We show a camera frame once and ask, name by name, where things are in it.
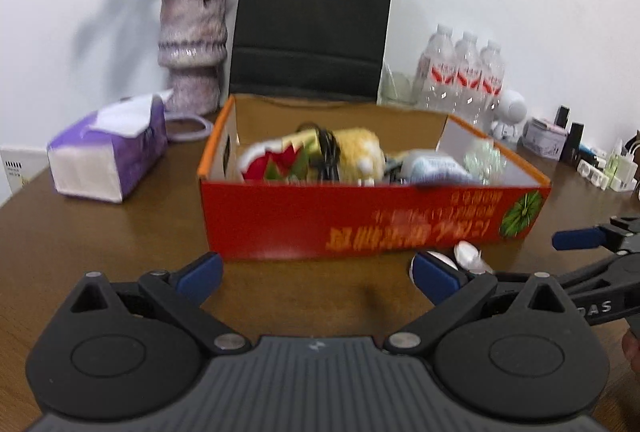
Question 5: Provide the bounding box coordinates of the black cable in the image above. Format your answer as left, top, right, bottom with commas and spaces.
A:
297, 124, 343, 183

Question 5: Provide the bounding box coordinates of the clear glass cup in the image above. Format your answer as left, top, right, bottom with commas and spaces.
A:
378, 62, 418, 107

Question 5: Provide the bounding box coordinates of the red cardboard box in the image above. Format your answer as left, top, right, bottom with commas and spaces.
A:
197, 94, 552, 261

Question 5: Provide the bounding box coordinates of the purple tissue pack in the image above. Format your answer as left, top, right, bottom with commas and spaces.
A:
46, 88, 168, 204

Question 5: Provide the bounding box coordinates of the red artificial flower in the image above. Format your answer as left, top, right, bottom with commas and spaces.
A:
241, 134, 321, 184

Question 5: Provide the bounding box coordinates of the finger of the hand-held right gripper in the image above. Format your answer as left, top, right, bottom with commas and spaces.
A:
552, 252, 640, 327
552, 217, 640, 255

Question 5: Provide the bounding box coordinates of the person's right hand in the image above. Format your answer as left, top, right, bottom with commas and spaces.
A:
622, 329, 640, 375

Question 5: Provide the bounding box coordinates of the purple cord loop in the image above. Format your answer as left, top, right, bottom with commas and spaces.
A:
165, 114, 216, 143

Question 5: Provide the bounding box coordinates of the clear water bottle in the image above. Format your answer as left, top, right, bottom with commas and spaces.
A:
477, 39, 505, 123
452, 31, 483, 114
415, 24, 456, 110

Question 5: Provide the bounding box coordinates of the white robot figurine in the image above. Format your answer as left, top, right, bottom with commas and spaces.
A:
490, 89, 528, 143

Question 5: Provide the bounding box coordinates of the small white pink box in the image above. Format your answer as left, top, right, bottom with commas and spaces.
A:
522, 116, 568, 160

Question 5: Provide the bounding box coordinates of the clear crinkled plastic item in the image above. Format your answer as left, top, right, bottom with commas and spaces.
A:
462, 139, 503, 185

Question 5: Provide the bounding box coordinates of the white board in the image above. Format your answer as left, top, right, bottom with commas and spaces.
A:
0, 146, 51, 208

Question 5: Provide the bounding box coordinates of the purple ceramic vase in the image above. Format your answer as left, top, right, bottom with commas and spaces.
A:
157, 0, 228, 115

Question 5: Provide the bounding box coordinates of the light blue pouch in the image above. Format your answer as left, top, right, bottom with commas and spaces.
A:
400, 151, 471, 186

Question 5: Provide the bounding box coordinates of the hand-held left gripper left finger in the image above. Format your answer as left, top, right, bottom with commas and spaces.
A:
69, 251, 251, 355

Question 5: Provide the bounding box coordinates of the small white plug block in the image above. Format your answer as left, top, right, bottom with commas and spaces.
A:
577, 159, 611, 188

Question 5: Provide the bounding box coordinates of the black rectangular case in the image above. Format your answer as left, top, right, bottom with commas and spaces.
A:
560, 122, 585, 164

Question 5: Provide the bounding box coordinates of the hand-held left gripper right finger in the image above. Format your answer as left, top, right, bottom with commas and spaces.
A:
384, 251, 571, 355

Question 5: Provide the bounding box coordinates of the small white object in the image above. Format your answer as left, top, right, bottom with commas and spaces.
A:
452, 242, 493, 275

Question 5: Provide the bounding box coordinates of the black paper bag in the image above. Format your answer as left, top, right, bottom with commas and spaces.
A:
228, 0, 397, 104

